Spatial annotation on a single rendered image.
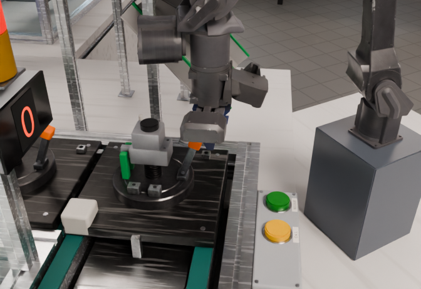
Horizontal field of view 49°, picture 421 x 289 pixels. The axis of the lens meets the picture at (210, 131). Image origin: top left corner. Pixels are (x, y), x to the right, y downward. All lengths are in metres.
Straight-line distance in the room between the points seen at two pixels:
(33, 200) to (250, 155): 0.40
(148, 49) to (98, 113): 0.65
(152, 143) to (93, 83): 0.72
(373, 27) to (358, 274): 0.41
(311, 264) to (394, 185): 0.20
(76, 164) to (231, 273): 0.37
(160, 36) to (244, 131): 0.57
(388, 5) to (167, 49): 0.31
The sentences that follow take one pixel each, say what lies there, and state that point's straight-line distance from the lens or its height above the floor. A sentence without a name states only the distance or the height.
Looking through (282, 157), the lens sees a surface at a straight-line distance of 1.09.
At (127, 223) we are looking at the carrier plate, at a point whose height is 0.97.
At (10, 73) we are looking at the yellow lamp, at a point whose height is 1.27.
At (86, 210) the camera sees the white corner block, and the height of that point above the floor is 0.99.
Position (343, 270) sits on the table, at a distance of 0.86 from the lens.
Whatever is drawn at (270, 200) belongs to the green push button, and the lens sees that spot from 0.79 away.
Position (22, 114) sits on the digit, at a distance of 0.57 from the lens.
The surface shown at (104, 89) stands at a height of 0.86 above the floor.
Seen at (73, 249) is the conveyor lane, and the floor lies 0.95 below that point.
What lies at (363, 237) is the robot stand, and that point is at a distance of 0.84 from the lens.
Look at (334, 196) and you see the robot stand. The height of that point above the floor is 0.96.
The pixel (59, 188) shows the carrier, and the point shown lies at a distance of 0.85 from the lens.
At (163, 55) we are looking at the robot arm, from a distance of 0.65.
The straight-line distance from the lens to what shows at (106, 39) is 1.99.
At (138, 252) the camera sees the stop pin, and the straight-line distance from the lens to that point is 0.75.
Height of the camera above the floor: 1.48
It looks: 32 degrees down
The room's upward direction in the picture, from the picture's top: straight up
